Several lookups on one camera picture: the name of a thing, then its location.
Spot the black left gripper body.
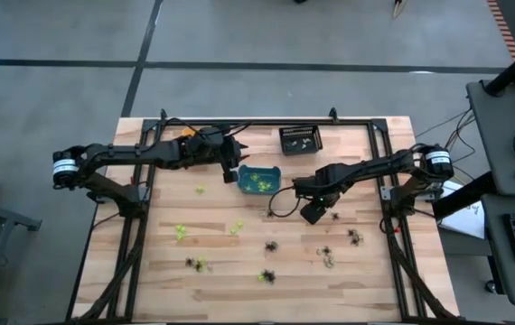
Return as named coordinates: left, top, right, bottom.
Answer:
left=180, top=128, right=240, bottom=184

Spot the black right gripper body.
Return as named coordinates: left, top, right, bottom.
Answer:
left=293, top=164, right=353, bottom=226

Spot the teal plastic bin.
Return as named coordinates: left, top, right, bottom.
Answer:
left=237, top=164, right=283, bottom=196

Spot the black mesh plastic basket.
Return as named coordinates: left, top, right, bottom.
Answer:
left=278, top=125, right=324, bottom=157

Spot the white printed sheet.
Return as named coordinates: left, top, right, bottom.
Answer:
left=437, top=179, right=487, bottom=240

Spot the grey desk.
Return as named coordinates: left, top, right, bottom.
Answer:
left=466, top=79, right=515, bottom=198
left=481, top=193, right=515, bottom=309

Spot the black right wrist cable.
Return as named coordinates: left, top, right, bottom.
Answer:
left=267, top=185, right=306, bottom=218

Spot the black aluminium table frame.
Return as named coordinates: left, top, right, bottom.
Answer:
left=65, top=107, right=460, bottom=324

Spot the black cable bundle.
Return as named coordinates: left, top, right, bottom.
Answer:
left=414, top=107, right=478, bottom=181

